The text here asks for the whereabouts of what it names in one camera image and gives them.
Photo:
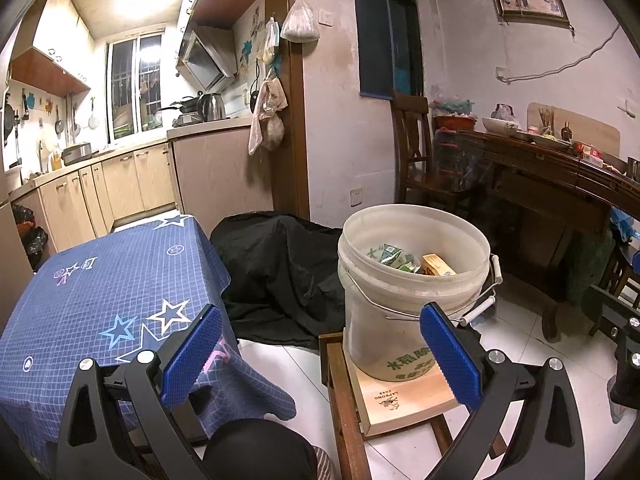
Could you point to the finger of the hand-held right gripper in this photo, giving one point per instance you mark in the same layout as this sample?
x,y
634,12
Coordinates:
x,y
615,310

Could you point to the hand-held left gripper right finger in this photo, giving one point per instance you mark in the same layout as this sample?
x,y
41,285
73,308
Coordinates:
x,y
450,355

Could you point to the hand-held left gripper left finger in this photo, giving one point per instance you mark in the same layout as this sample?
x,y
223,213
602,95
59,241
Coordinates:
x,y
192,355

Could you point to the white plastic bucket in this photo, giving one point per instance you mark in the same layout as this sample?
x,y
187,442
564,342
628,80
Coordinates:
x,y
380,320

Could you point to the orange carton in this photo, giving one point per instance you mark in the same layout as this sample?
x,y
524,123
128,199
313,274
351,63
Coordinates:
x,y
437,264

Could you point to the green packet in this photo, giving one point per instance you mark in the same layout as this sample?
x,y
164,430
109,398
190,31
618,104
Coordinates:
x,y
395,258

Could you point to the black trash bags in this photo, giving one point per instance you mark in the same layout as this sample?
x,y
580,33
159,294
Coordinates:
x,y
30,240

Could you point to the light wooden box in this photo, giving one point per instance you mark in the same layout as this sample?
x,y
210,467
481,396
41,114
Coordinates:
x,y
400,405

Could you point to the blue plastic bag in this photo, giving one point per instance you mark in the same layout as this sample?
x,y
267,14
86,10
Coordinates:
x,y
625,225

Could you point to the person's black trouser leg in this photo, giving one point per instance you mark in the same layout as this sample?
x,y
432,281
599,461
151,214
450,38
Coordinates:
x,y
260,450

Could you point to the dark wooden stool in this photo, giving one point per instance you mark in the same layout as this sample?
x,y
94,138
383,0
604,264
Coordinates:
x,y
345,410

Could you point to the blue star tablecloth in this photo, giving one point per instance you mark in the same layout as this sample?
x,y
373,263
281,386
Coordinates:
x,y
100,280

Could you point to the black cloth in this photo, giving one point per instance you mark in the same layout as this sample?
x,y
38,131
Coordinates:
x,y
280,270

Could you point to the dark wooden table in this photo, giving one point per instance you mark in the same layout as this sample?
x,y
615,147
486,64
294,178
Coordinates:
x,y
540,180

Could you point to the dark striped cloth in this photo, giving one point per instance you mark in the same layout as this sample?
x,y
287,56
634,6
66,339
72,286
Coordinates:
x,y
325,465

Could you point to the beige kitchen base cabinets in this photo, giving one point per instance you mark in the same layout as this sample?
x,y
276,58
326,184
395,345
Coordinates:
x,y
215,175

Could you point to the round beige board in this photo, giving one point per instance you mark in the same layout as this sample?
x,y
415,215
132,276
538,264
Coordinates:
x,y
590,130

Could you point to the dark glass bottle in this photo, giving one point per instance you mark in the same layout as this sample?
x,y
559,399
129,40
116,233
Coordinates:
x,y
566,132

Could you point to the white bowl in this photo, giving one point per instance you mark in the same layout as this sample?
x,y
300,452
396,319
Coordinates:
x,y
500,127

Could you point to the red basin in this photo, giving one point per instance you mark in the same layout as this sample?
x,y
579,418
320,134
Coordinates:
x,y
455,123

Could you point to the steel pot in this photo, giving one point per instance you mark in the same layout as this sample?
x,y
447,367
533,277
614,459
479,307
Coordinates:
x,y
76,154

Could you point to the dark wooden chair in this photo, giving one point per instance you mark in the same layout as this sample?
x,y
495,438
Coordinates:
x,y
410,125

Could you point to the gas stove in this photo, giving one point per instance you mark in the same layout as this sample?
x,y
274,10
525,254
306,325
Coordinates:
x,y
189,120

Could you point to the hanging beige bags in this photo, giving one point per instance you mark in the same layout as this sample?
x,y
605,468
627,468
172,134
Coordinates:
x,y
270,120

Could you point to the steel kettle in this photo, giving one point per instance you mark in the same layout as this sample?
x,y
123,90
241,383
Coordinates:
x,y
211,107

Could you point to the black wok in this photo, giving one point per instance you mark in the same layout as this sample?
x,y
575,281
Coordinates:
x,y
182,105

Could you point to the hanging strainer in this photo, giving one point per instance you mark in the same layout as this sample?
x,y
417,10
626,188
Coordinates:
x,y
94,121

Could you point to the barred kitchen window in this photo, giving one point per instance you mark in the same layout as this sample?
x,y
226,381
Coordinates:
x,y
135,85

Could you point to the steel range hood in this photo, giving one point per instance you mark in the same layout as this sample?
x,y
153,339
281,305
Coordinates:
x,y
205,60

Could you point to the hanging yellowish plastic bag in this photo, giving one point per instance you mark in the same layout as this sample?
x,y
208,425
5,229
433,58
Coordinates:
x,y
271,40

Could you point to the dark window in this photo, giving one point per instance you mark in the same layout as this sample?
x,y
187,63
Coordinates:
x,y
385,35

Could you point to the hanging white plastic bag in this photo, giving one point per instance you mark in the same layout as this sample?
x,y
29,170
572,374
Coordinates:
x,y
300,25

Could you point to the white wall socket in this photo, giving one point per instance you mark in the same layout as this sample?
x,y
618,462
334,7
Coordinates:
x,y
356,196

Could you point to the wooden door frame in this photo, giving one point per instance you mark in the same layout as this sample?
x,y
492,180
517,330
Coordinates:
x,y
292,170

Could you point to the wall cabinet with wooden underside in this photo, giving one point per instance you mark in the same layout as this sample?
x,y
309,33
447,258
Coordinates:
x,y
50,35

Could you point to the white wall switch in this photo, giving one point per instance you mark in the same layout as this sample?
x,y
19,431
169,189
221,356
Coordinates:
x,y
325,17

